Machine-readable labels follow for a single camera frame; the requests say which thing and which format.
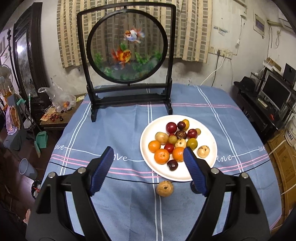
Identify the tan round fruit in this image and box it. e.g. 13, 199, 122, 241
197, 145, 210, 159

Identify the small red tomato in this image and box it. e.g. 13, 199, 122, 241
164, 143, 175, 154

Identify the orange tangerine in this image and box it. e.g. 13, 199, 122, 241
154, 149, 170, 165

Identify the dark maroon plum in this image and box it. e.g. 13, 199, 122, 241
167, 160, 178, 171

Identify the white round plate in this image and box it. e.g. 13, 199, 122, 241
139, 114, 218, 182

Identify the olive green round fruit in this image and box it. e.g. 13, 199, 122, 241
187, 138, 198, 150

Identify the small yellow fruit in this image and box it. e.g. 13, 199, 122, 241
168, 135, 178, 145

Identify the dark purple passion fruit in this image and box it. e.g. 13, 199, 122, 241
175, 131, 187, 140

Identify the blue plaid tablecloth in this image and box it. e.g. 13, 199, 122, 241
46, 84, 281, 240

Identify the brown potato-like fruit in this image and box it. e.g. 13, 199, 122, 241
154, 132, 169, 145

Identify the large red plum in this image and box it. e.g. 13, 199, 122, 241
166, 122, 178, 134

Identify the green dustpan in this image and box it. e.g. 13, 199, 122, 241
34, 131, 48, 157

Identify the grey plastic cup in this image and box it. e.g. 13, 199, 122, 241
18, 158, 38, 180

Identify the clear plastic bag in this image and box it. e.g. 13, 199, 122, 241
38, 82, 76, 112

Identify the cardboard box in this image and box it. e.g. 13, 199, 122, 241
264, 130, 295, 218

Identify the black hat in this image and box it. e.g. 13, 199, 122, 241
234, 76, 255, 92

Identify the computer monitor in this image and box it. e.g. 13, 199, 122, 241
260, 73, 292, 111

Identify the black framed goldfish screen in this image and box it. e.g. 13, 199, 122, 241
76, 1, 177, 121

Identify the dark wooden framed mirror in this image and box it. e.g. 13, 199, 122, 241
13, 2, 50, 105

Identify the beige checked curtain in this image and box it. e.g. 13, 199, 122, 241
57, 1, 213, 68

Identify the white power cable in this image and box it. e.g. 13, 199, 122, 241
200, 55, 226, 86

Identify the white wall socket strip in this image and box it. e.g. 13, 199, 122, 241
208, 46, 233, 59

